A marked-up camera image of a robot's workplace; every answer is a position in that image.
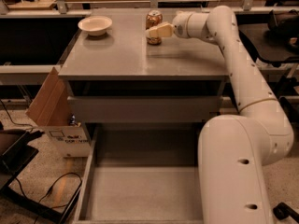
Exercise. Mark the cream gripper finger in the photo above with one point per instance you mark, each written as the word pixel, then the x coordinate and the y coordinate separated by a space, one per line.
pixel 164 29

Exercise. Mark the orange soda can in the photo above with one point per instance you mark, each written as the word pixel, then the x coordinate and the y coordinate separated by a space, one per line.
pixel 153 18

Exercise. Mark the open middle drawer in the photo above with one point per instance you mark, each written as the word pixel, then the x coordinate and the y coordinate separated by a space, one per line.
pixel 143 175

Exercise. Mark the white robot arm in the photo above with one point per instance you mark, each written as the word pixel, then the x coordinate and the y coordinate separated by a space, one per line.
pixel 233 149

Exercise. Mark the black equipment stand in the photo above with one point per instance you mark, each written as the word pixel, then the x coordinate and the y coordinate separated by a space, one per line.
pixel 15 155

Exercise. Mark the white ceramic bowl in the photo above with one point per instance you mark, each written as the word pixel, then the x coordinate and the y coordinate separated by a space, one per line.
pixel 95 25

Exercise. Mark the black caster wheel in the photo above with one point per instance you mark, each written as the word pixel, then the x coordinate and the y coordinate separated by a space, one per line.
pixel 282 211

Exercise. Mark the cardboard box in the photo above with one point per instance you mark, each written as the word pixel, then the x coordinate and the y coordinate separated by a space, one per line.
pixel 51 112

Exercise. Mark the grey top drawer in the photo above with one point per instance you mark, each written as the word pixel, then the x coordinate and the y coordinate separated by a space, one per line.
pixel 144 109

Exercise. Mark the black table leg frame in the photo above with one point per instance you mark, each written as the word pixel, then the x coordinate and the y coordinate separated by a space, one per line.
pixel 285 87

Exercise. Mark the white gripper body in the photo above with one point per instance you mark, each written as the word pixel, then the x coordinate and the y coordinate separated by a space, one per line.
pixel 179 24

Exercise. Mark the grey drawer cabinet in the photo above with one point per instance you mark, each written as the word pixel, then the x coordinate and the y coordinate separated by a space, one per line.
pixel 122 63

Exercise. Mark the black office chair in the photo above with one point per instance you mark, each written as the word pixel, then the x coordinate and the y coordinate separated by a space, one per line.
pixel 272 37

